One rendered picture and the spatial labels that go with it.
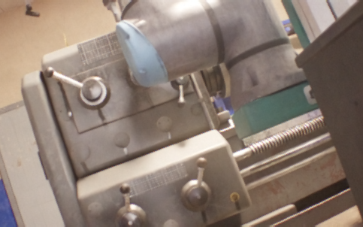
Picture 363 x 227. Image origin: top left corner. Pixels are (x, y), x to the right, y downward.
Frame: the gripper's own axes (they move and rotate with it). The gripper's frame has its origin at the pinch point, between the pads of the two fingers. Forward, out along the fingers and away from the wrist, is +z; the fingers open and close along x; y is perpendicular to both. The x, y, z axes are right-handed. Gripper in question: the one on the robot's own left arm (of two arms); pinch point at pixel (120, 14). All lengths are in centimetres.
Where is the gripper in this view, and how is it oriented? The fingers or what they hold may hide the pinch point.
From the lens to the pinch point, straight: 175.4
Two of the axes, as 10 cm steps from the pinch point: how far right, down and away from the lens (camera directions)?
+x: -6.1, 3.4, 7.2
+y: 7.1, -1.8, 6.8
